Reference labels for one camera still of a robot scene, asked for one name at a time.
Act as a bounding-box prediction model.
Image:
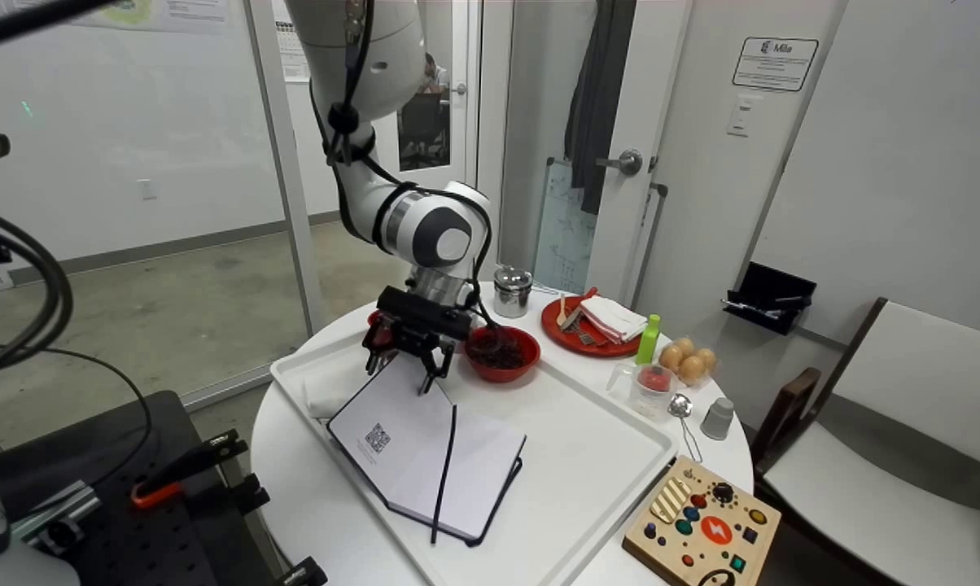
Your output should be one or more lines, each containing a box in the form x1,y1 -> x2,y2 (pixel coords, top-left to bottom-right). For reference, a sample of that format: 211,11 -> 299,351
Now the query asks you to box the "small metal jar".
491,262 -> 537,320

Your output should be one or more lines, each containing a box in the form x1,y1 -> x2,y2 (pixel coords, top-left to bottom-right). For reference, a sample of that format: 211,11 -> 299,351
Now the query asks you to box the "black floor tray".
724,258 -> 821,335

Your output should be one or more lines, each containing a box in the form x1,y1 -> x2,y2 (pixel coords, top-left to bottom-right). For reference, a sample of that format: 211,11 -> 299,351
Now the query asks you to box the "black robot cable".
308,0 -> 501,339

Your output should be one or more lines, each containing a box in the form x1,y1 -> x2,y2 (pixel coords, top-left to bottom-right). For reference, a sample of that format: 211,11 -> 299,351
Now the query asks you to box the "clear plastic container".
607,359 -> 680,419

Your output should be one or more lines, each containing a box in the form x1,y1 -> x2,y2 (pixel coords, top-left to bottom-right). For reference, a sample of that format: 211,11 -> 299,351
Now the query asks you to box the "blue notebook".
323,351 -> 532,550

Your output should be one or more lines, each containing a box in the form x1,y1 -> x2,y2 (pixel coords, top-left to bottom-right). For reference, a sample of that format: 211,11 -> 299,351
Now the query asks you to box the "white napkin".
573,291 -> 649,340

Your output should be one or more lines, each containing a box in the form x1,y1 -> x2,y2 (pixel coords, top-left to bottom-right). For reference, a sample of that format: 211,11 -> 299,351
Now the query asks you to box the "thick black cable bundle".
0,182 -> 79,384

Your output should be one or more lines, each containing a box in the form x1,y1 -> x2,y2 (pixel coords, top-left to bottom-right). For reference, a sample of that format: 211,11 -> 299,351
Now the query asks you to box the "small grey cup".
700,393 -> 740,441

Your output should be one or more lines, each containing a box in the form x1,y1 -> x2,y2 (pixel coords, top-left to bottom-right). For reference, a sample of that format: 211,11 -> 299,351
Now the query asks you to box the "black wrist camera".
375,284 -> 480,340

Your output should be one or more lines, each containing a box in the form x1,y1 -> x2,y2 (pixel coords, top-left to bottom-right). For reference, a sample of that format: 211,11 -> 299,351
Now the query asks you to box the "red bowl with beans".
464,322 -> 545,387

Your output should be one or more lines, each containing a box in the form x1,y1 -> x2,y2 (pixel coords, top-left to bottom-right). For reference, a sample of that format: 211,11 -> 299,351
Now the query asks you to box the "wooden toy board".
618,452 -> 786,586

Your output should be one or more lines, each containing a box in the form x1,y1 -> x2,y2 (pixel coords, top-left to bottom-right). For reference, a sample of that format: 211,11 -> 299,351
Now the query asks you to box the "silver metal bracket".
9,475 -> 107,556

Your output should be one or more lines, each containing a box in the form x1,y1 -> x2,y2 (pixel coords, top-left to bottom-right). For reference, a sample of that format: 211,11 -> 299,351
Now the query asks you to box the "dark wall poster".
397,92 -> 452,173

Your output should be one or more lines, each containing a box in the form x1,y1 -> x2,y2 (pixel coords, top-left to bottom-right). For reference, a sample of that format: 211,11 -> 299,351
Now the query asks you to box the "white wall sign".
731,33 -> 825,94

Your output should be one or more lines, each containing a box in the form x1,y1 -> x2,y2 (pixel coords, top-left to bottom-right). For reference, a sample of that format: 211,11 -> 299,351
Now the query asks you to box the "metal spoon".
667,389 -> 711,466

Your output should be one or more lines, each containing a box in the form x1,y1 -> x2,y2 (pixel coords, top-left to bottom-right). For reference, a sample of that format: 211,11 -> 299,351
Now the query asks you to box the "red plastic utensil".
554,286 -> 604,326

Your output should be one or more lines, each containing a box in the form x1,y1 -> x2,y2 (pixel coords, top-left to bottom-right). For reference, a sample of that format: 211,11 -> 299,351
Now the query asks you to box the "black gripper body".
365,311 -> 457,367

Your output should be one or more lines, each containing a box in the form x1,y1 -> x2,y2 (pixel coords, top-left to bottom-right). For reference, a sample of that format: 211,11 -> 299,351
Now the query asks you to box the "dark hanging jacket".
565,0 -> 643,215

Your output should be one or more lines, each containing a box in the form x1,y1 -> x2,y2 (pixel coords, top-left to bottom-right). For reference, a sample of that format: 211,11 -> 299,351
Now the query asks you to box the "black table clamp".
278,553 -> 331,586
129,427 -> 253,514

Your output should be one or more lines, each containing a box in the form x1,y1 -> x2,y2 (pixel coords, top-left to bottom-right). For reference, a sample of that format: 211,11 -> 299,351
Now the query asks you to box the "black work table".
0,387 -> 330,586

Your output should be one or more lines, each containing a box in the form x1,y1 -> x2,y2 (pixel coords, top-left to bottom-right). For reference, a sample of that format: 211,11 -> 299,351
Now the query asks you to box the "thin black cable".
0,339 -> 156,459

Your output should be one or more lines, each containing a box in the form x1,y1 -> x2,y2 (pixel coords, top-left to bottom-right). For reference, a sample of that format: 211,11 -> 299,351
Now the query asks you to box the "chair with white seat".
754,296 -> 980,586

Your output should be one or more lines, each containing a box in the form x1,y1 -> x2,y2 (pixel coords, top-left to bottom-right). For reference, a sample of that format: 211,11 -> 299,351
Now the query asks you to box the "green bottle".
633,311 -> 664,367

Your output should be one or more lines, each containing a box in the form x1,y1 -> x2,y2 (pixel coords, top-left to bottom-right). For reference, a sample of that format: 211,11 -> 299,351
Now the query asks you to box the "silver door handle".
596,145 -> 646,180

